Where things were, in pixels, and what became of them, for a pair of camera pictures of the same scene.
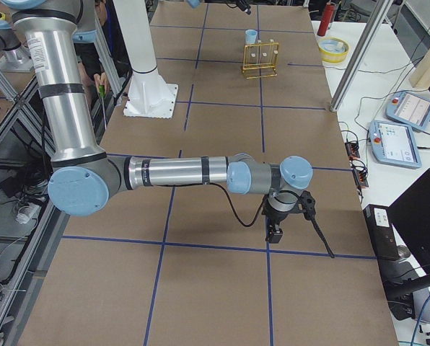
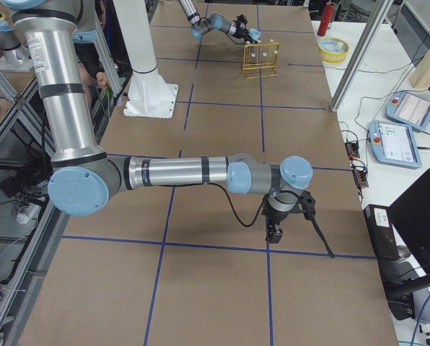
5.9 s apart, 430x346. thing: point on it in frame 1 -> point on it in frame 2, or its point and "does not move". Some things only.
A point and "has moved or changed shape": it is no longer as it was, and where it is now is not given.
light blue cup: x=251 y=34 has moved or changed shape
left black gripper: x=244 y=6 -> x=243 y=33
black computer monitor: x=420 y=215 does not move
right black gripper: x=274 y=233 does not move
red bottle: x=329 y=11 does not move
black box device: x=381 y=233 does not move
